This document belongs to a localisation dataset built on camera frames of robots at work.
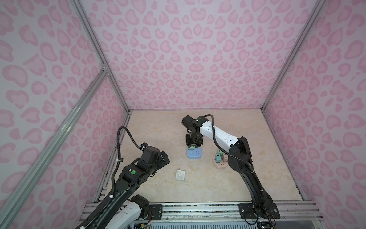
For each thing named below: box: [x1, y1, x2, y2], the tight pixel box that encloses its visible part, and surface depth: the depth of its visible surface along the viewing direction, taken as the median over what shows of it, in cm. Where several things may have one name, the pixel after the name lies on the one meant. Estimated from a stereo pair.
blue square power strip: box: [186, 146, 203, 159], surface depth 94 cm
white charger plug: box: [175, 167, 186, 181], surface depth 85 cm
